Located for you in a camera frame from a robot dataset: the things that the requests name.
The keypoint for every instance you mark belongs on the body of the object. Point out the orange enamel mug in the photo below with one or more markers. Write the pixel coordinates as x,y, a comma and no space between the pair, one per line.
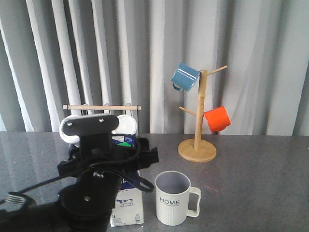
217,119

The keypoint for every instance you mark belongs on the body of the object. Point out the black wire mug rack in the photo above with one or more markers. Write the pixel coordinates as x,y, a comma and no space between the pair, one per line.
131,110

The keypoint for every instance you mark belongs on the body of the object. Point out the wooden mug tree stand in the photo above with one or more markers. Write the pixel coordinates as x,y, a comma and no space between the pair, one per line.
196,149

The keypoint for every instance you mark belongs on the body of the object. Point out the blue enamel mug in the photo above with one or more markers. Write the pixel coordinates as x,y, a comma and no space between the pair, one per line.
184,77

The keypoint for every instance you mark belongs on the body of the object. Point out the blue white milk carton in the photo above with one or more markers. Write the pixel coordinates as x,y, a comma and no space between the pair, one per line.
128,206

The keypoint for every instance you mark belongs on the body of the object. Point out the white ribbed mug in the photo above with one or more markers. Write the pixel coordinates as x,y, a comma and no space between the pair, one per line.
127,125

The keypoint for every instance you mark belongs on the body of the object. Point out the grey pleated curtain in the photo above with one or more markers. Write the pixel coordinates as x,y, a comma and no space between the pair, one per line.
124,52

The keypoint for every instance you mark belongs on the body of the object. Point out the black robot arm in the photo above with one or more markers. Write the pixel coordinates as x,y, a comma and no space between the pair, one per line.
50,217

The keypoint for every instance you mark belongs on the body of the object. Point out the white smiley face mug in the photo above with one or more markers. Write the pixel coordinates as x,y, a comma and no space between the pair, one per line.
70,139

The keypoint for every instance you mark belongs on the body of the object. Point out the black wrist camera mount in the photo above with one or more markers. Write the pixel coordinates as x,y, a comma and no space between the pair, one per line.
94,132

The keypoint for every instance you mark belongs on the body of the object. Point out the white HOME mug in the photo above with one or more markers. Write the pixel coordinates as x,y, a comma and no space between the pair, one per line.
172,193

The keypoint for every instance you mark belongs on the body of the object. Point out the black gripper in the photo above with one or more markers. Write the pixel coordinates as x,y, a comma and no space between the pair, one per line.
98,179

